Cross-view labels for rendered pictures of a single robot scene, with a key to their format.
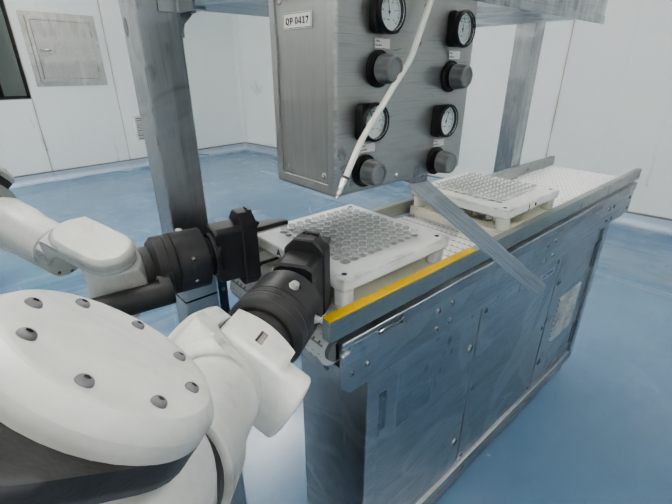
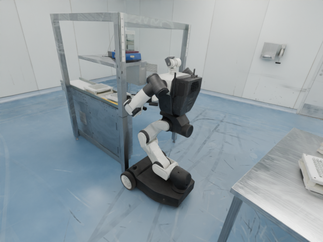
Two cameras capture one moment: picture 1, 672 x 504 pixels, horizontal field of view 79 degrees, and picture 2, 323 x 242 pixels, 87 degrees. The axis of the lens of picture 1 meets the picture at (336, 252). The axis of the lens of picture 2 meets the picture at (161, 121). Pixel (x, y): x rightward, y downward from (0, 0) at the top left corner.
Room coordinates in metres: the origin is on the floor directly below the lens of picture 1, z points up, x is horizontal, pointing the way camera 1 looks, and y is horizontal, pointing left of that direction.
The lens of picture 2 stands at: (0.57, 1.77, 1.49)
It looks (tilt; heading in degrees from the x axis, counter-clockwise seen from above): 27 degrees down; 258
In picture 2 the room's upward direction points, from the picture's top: 4 degrees clockwise
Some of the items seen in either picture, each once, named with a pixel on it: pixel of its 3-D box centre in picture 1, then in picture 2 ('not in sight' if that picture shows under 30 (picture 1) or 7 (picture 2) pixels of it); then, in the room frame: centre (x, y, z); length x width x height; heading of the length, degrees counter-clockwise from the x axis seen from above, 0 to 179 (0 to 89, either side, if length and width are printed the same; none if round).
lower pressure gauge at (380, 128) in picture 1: (372, 122); not in sight; (0.42, -0.04, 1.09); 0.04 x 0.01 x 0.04; 131
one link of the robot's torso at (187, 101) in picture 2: not in sight; (177, 91); (0.20, 0.49, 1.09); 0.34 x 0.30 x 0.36; 41
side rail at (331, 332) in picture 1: (548, 218); (105, 88); (0.88, -0.48, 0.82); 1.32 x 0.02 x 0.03; 131
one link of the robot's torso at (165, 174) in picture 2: not in sight; (165, 167); (0.23, 0.46, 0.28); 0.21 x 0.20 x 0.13; 131
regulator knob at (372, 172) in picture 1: (371, 167); not in sight; (0.42, -0.04, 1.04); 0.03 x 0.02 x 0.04; 131
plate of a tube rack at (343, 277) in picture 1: (347, 238); (122, 96); (0.65, -0.02, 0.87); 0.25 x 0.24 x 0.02; 132
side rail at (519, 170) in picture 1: (447, 193); (86, 91); (1.08, -0.30, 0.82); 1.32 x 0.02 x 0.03; 131
